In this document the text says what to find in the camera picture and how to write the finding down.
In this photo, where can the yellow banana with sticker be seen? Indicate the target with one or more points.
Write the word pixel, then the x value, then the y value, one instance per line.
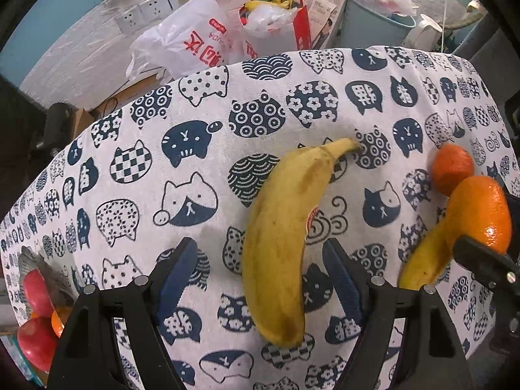
pixel 275 239

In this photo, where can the white wall socket strip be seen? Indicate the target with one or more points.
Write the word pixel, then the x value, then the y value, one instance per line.
pixel 144 13

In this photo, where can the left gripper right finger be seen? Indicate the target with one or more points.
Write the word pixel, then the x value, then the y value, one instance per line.
pixel 342 282

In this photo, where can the cardboard box on floor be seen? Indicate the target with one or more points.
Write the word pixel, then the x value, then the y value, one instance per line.
pixel 83 118

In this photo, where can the white kettle on floor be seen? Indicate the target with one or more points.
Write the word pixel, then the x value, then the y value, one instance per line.
pixel 424 35

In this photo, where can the white plastic shopping bag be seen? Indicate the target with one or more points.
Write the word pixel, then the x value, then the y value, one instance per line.
pixel 197 36

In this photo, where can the orange tangerine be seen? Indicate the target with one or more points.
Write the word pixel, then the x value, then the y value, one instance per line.
pixel 59 319

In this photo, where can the light blue trash bin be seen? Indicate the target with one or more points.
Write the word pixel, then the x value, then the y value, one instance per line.
pixel 376 22

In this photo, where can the grey leaf-shaped fruit bowl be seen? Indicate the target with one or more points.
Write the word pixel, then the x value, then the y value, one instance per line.
pixel 59 291

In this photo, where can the small orange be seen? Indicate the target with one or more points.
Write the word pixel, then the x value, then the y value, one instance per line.
pixel 451 165

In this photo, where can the red apple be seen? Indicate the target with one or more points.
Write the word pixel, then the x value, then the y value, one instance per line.
pixel 36 293
pixel 38 342

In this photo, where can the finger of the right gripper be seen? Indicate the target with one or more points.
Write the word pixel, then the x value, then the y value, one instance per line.
pixel 494 271

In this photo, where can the red white paper bag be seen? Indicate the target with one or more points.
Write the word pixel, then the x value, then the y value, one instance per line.
pixel 270 27

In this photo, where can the black cylindrical speaker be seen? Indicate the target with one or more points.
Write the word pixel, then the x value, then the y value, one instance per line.
pixel 58 128

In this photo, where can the cat pattern tablecloth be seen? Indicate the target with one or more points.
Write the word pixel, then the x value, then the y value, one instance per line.
pixel 261 162

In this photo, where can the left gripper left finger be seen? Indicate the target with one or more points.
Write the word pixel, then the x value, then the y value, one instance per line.
pixel 178 263

